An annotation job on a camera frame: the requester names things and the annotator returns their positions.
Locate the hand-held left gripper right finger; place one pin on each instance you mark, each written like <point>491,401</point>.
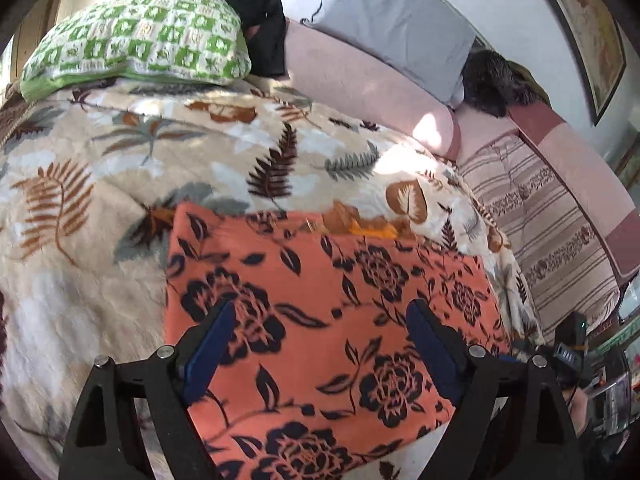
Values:
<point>435,355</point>

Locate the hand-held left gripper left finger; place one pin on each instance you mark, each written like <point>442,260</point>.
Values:
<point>210,355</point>

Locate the orange floral shirt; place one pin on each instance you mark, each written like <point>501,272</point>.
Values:
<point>325,320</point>

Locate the person's right hand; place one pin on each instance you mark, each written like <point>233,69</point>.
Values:
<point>580,410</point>

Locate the cluttered side table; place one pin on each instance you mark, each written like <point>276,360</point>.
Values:
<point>620,390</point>

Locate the striped floral sofa cover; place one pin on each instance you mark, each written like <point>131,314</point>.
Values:
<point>550,220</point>

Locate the leaf-printed blanket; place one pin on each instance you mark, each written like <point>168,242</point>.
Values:
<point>100,260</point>

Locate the olive cloth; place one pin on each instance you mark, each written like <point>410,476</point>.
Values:
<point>532,90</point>

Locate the dark furry cushion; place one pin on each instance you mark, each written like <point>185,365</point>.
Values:
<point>487,85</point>

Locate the green checked pillow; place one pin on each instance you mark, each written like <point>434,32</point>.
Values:
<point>140,40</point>

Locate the grey pillow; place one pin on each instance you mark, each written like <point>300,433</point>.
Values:
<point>395,25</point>

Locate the black garment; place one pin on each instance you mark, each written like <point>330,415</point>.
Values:
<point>260,10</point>

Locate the framed wall picture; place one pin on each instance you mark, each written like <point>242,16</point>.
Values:
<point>585,35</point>

